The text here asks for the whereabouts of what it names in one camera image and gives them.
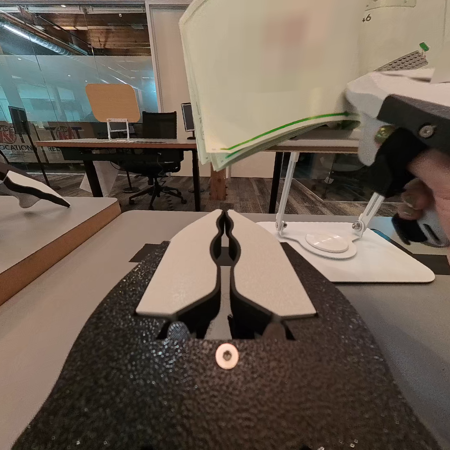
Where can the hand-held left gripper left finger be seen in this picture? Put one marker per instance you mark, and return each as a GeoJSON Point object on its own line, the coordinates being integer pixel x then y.
{"type": "Point", "coordinates": [182, 274]}

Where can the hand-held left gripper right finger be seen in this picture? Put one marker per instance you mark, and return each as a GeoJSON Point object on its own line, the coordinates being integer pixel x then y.
{"type": "Point", "coordinates": [270, 277]}

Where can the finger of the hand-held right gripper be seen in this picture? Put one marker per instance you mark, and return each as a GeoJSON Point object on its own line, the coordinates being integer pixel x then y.
{"type": "Point", "coordinates": [372, 91]}

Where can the brick instruction booklet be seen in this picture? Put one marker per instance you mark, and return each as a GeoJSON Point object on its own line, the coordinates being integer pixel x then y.
{"type": "Point", "coordinates": [218, 105]}

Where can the black desk leg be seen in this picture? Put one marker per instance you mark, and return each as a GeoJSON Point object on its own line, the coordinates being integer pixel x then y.
{"type": "Point", "coordinates": [276, 182]}

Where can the wooden top background desk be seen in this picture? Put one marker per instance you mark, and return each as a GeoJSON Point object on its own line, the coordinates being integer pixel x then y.
{"type": "Point", "coordinates": [105, 143]}

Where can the person's right hand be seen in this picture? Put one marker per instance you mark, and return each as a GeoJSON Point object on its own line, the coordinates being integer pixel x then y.
{"type": "Point", "coordinates": [432, 175]}

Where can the white base book stand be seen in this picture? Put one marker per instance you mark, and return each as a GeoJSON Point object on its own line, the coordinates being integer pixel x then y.
{"type": "Point", "coordinates": [386, 267]}

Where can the black wheeled office chair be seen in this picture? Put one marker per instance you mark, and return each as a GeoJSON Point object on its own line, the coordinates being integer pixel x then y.
{"type": "Point", "coordinates": [158, 126]}

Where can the small dark monitor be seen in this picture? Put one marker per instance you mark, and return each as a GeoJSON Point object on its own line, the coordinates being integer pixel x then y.
{"type": "Point", "coordinates": [188, 117]}

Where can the spare grey finger part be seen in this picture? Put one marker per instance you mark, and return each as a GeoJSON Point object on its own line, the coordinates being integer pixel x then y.
{"type": "Point", "coordinates": [31, 188]}

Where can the red white printed sign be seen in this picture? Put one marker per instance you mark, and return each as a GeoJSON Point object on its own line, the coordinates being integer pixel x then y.
{"type": "Point", "coordinates": [17, 144]}
{"type": "Point", "coordinates": [65, 140]}

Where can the empty wooden book stand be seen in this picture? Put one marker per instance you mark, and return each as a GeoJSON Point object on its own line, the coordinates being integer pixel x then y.
{"type": "Point", "coordinates": [112, 102]}

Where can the dark screen on floor stand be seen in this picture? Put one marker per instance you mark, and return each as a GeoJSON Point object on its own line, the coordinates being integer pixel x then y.
{"type": "Point", "coordinates": [17, 119]}

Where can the wooden post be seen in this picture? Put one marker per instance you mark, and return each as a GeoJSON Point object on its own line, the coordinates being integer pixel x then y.
{"type": "Point", "coordinates": [219, 186]}

